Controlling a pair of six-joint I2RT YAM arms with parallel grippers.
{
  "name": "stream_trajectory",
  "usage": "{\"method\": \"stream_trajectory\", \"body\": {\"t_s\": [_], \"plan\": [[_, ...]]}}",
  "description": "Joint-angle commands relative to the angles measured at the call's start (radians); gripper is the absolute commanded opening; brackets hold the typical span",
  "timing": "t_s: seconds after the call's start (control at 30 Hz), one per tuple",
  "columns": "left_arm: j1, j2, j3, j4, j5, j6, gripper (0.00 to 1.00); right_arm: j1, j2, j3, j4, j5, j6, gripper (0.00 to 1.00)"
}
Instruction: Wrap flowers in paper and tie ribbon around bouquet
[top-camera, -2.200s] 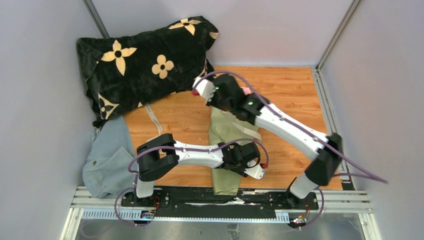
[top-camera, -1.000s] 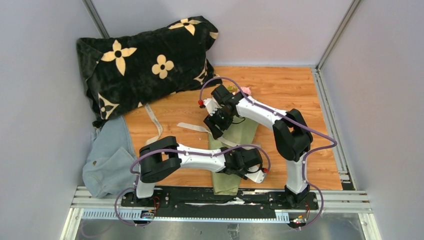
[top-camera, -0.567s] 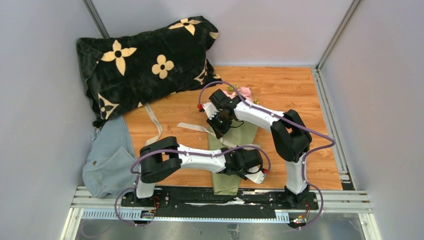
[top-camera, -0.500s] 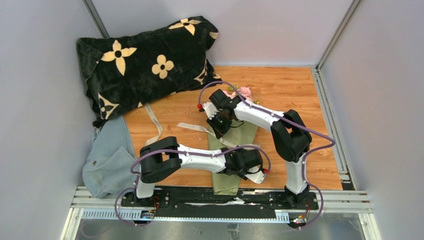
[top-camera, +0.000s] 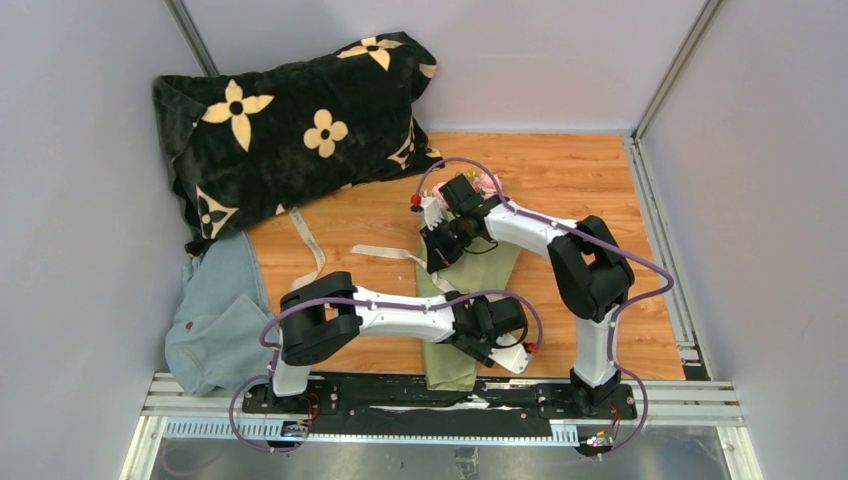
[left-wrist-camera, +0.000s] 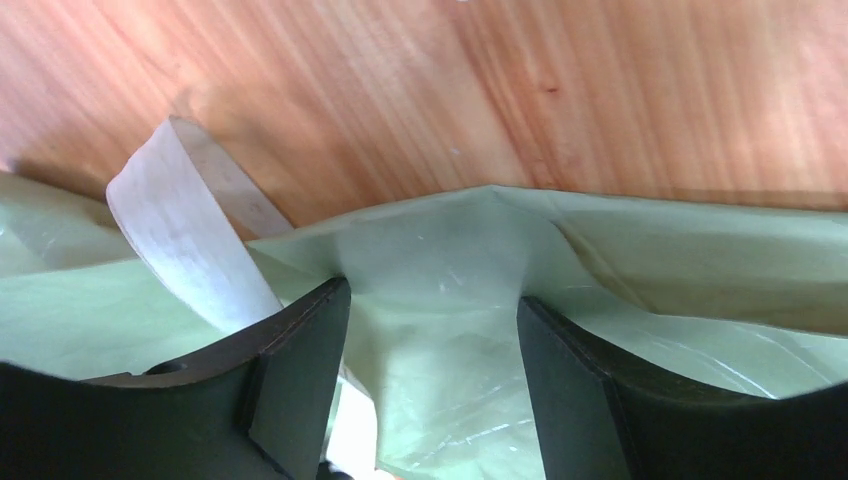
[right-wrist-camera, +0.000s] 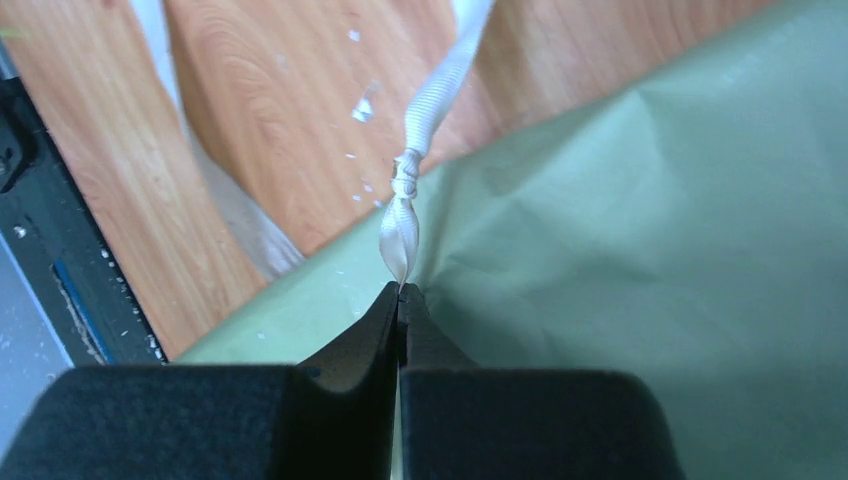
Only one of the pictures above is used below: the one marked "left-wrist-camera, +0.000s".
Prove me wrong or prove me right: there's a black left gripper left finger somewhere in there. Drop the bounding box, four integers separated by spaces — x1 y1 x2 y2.
1 278 351 479

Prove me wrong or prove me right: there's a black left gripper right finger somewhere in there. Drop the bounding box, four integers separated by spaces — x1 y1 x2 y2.
517 297 847 479

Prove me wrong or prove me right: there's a green and peach wrapping paper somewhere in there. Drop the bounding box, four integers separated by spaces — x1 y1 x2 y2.
1 174 847 479

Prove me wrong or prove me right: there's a cream ribbon strap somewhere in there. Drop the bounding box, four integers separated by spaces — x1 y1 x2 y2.
105 116 379 480

